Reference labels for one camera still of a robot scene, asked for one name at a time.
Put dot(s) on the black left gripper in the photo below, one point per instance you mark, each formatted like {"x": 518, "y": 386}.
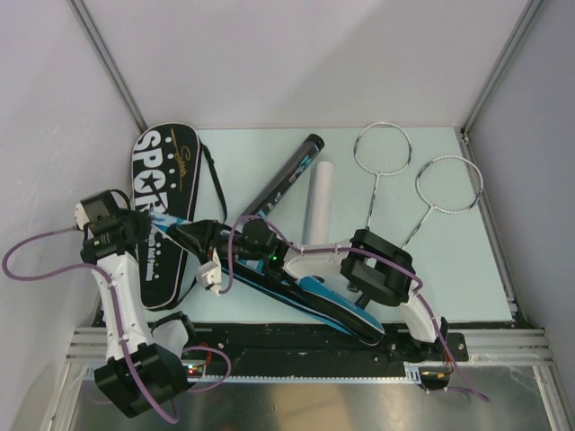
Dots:
{"x": 143, "y": 218}

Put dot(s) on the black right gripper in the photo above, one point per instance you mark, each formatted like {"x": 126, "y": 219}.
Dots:
{"x": 215, "y": 241}

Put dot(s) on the white shuttlecock tube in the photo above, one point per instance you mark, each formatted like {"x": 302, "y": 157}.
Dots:
{"x": 319, "y": 204}

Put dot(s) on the black shuttlecock tube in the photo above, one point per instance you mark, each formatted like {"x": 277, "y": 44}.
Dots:
{"x": 287, "y": 175}

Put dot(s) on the blue sport racket cover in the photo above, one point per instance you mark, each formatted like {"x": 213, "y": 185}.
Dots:
{"x": 305, "y": 293}

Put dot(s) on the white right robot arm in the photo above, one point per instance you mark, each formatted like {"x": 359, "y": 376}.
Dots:
{"x": 332, "y": 283}

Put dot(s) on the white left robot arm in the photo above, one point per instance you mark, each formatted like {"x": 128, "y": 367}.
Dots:
{"x": 143, "y": 367}

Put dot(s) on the black sport racket cover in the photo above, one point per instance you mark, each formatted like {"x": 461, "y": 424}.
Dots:
{"x": 166, "y": 162}

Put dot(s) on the white racket black grip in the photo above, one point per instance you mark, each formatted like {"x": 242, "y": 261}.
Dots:
{"x": 382, "y": 149}

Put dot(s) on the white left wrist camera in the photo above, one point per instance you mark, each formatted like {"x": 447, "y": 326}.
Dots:
{"x": 81, "y": 217}

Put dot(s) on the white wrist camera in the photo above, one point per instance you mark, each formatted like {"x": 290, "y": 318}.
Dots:
{"x": 81, "y": 217}
{"x": 209, "y": 274}

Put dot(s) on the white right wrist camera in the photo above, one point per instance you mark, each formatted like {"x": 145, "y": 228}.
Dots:
{"x": 209, "y": 274}

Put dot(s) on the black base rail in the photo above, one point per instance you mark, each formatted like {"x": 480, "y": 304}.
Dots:
{"x": 308, "y": 351}

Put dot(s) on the grey aluminium frame post left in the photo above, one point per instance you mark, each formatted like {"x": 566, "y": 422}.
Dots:
{"x": 94, "y": 37}

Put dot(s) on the grey aluminium frame post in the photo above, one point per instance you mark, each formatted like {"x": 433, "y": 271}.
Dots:
{"x": 513, "y": 44}
{"x": 94, "y": 37}

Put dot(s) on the grey aluminium frame post right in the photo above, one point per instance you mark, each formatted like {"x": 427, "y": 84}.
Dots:
{"x": 513, "y": 44}

